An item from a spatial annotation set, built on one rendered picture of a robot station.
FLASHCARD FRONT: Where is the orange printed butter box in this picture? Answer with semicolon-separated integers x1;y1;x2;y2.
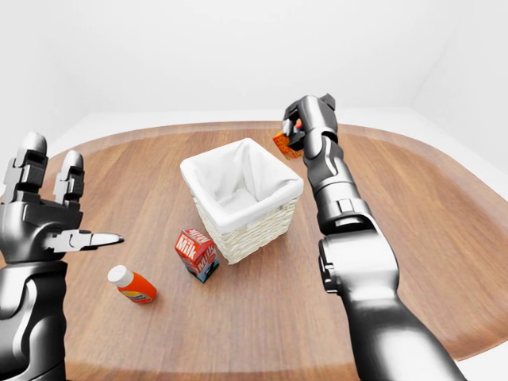
272;120;305;161

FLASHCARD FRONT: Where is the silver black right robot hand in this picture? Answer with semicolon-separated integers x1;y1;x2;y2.
282;93;340;161

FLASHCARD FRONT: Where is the orange bottle with white cap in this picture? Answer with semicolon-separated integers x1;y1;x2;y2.
107;264;158;306

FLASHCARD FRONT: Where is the red milk carton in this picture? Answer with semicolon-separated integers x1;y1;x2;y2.
174;228;221;284

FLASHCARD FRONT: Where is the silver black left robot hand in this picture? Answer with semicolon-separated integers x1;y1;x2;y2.
0;131;125;265

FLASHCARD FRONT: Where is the white lined wicker basket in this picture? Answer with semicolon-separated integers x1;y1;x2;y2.
179;137;305;266

